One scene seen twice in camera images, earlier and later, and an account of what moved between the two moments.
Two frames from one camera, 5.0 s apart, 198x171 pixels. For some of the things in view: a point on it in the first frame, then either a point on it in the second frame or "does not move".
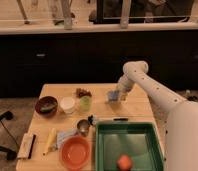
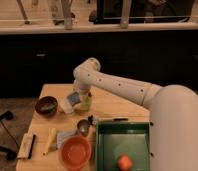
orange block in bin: [124, 163] does not move
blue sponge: [113, 96] to [74, 98]
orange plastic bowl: [75, 153] does not move
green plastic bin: [137, 139] does not move
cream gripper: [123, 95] to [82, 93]
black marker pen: [121, 119] does not move
